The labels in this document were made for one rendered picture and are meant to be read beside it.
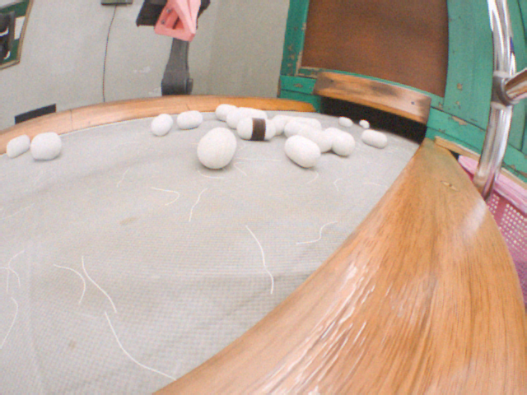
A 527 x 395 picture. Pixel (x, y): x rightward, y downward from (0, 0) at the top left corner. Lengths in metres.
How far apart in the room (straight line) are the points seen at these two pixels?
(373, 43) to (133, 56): 2.02
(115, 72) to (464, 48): 2.27
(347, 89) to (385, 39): 0.19
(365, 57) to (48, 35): 2.22
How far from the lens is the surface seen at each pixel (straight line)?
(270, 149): 0.18
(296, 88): 0.72
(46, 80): 2.23
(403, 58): 0.64
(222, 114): 0.29
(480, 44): 0.68
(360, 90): 0.58
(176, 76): 0.66
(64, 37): 2.28
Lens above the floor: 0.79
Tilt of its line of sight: 27 degrees down
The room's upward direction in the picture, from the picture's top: 8 degrees clockwise
